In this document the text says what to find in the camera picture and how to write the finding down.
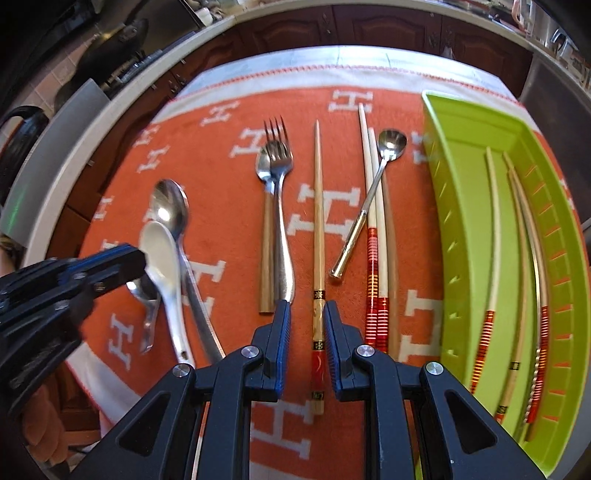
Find orange printed blanket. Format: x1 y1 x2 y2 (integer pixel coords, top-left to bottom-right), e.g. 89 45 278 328
65 65 578 480

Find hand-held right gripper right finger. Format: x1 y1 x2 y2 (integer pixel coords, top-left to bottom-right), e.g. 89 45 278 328
323 300 546 480

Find black gas stove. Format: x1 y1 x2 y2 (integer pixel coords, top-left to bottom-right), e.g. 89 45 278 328
99 44 185 100

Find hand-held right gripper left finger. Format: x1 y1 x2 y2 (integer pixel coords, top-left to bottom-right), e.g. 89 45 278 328
69 300 293 480

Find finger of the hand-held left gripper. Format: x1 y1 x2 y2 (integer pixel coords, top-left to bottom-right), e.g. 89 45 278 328
41 244 147 278
69 263 149 302

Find black bag with red trim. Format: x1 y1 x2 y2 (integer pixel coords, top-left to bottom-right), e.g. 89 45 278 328
0 105 49 171

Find wooden-handled metal spoon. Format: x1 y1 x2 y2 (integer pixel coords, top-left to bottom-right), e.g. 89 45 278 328
255 145 275 316

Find white ceramic spoon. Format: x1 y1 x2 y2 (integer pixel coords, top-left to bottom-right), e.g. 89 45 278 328
139 220 195 365

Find grey cabinet with frosted door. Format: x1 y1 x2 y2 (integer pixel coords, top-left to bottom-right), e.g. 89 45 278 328
515 55 591 134

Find large metal spoon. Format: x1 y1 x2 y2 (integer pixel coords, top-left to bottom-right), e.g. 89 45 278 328
150 179 227 365

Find small metal spoon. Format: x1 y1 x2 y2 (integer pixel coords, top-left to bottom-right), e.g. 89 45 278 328
126 277 162 355

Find green plastic tray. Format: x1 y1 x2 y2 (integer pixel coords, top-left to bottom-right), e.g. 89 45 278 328
421 91 591 478

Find dark round pot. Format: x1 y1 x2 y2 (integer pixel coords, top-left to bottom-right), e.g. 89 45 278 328
53 76 86 109

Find long gold-handled metal spoon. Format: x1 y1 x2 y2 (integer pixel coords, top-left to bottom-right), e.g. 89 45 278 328
329 129 408 281

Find person's left hand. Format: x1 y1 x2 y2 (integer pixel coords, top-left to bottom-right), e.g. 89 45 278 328
21 383 75 467

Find steel splash panel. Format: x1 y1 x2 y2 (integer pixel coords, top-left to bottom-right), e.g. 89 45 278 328
0 78 112 245

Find metal fork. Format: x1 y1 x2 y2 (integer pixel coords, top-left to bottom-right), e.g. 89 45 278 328
263 117 296 305

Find black wok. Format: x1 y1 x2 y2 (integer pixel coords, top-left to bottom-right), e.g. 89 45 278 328
83 18 151 79

